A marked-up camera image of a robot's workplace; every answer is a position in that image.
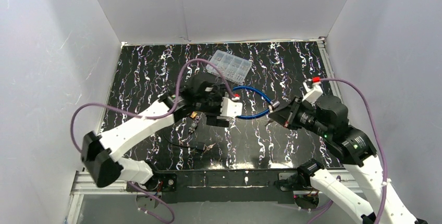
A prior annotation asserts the blue cable lock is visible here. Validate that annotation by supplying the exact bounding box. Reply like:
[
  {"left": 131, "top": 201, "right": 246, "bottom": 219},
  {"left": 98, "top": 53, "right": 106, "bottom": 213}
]
[{"left": 232, "top": 85, "right": 280, "bottom": 120}]

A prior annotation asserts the small brass padlock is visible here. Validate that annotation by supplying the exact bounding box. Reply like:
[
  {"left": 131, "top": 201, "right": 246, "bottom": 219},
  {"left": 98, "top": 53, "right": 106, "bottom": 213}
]
[{"left": 190, "top": 111, "right": 198, "bottom": 119}]

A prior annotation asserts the black key ring bundle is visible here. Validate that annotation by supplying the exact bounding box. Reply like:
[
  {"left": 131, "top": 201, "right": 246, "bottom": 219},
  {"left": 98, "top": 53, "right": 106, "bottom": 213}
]
[{"left": 188, "top": 119, "right": 201, "bottom": 135}]

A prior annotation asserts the black cable padlock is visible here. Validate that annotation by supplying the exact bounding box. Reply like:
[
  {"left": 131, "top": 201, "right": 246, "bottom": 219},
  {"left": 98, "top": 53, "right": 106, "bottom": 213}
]
[{"left": 158, "top": 127, "right": 206, "bottom": 152}]

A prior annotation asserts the small silver lock key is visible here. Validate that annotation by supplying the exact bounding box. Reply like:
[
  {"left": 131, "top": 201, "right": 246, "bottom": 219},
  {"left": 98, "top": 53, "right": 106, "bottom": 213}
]
[{"left": 204, "top": 143, "right": 216, "bottom": 152}]

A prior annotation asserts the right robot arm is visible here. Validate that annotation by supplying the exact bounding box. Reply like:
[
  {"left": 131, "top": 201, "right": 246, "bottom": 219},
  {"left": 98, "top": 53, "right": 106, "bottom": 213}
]
[{"left": 269, "top": 95, "right": 426, "bottom": 223}]

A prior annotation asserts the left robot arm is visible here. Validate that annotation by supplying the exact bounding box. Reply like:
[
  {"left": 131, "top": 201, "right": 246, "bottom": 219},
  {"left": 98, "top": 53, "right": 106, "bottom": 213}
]
[{"left": 81, "top": 75, "right": 242, "bottom": 188}]

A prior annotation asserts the clear plastic parts box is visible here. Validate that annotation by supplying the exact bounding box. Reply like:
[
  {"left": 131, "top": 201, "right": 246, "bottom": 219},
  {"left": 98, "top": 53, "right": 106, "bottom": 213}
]
[{"left": 209, "top": 50, "right": 252, "bottom": 85}]

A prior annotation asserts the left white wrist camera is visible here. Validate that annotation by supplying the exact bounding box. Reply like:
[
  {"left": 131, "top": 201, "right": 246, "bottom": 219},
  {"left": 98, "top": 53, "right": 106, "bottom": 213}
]
[{"left": 220, "top": 96, "right": 243, "bottom": 117}]

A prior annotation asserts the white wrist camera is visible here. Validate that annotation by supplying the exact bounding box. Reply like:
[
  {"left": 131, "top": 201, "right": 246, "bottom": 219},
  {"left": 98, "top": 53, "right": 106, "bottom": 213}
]
[
  {"left": 220, "top": 96, "right": 243, "bottom": 117},
  {"left": 302, "top": 77, "right": 323, "bottom": 105}
]

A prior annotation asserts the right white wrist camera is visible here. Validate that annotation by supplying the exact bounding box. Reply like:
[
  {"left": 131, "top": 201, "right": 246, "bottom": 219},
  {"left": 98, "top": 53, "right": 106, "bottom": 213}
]
[{"left": 302, "top": 77, "right": 323, "bottom": 105}]

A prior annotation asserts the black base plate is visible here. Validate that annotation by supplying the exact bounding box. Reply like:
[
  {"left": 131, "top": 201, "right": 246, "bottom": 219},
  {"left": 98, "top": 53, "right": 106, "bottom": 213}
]
[{"left": 140, "top": 168, "right": 319, "bottom": 204}]

